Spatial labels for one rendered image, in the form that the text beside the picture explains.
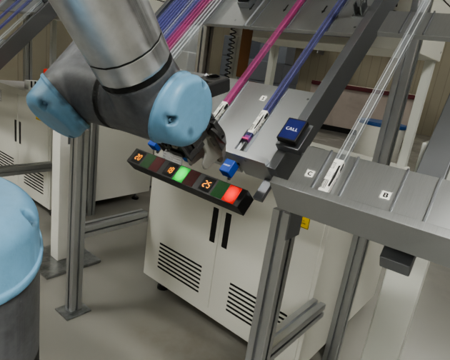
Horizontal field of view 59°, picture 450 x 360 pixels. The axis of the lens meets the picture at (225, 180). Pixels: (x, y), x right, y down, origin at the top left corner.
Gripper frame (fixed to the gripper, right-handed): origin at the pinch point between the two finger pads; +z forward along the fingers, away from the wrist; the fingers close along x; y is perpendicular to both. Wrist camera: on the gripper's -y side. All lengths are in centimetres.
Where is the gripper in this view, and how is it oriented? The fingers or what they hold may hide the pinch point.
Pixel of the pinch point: (219, 153)
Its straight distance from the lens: 74.9
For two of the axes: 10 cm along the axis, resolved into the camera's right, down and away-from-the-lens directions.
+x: 7.6, 2.8, -5.9
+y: -5.4, 7.9, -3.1
